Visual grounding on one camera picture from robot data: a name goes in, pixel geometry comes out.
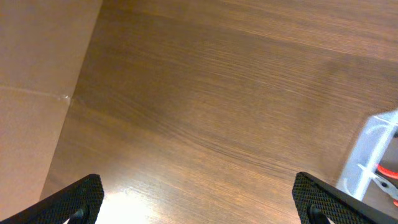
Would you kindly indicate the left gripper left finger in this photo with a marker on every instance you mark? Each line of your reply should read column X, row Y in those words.
column 79, row 202

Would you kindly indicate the small red cutting pliers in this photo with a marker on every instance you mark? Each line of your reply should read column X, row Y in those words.
column 380, row 179

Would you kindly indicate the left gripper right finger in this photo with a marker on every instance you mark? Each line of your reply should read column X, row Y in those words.
column 320, row 203

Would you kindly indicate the clear plastic container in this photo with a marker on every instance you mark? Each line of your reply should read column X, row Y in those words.
column 376, row 144

